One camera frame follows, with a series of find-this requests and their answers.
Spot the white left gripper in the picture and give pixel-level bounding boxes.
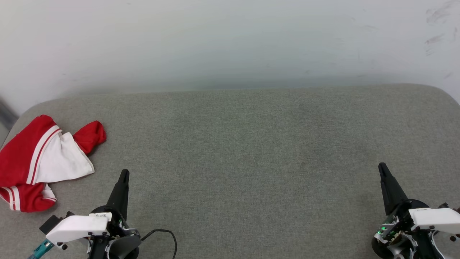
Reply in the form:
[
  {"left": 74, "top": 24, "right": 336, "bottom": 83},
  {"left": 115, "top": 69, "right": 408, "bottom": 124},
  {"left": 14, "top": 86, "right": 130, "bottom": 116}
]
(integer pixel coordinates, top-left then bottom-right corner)
[{"left": 45, "top": 169, "right": 141, "bottom": 259}]

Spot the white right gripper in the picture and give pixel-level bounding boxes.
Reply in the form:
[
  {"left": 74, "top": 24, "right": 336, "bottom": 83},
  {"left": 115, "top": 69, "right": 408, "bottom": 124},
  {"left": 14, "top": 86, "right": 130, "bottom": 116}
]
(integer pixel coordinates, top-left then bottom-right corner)
[{"left": 371, "top": 163, "right": 460, "bottom": 259}]

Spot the red and white basketball jersey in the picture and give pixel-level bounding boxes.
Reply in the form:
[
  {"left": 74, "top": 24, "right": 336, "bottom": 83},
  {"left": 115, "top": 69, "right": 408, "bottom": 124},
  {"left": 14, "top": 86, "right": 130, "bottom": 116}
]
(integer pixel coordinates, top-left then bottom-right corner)
[{"left": 0, "top": 114, "right": 107, "bottom": 213}]

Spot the grey fabric sofa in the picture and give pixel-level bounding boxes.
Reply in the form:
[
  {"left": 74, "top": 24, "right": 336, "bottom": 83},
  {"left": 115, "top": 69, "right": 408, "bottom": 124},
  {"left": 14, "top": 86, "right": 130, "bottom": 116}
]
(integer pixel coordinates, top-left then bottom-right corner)
[{"left": 0, "top": 83, "right": 460, "bottom": 259}]

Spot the thin black left cable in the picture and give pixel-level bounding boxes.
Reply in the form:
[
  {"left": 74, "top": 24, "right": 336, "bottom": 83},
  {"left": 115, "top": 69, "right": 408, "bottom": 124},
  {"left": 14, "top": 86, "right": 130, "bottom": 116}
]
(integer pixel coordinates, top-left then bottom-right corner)
[{"left": 139, "top": 229, "right": 178, "bottom": 259}]

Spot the teal left camera plug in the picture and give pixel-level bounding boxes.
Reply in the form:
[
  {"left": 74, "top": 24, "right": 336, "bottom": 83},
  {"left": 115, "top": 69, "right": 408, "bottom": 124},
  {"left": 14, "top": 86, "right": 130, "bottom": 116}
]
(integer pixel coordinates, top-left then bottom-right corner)
[{"left": 28, "top": 239, "right": 55, "bottom": 259}]

